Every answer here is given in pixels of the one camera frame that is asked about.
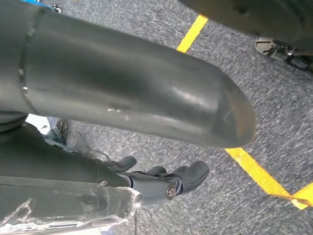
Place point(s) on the yellow floor tape square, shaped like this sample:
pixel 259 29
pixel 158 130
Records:
pixel 256 172

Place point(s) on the clear plastic film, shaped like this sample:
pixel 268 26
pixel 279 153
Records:
pixel 117 207

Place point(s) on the person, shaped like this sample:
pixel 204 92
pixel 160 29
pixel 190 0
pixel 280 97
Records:
pixel 61 129

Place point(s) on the robot foot mechanism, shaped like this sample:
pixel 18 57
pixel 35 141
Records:
pixel 281 53

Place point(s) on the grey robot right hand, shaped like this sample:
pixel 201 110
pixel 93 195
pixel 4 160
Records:
pixel 122 81

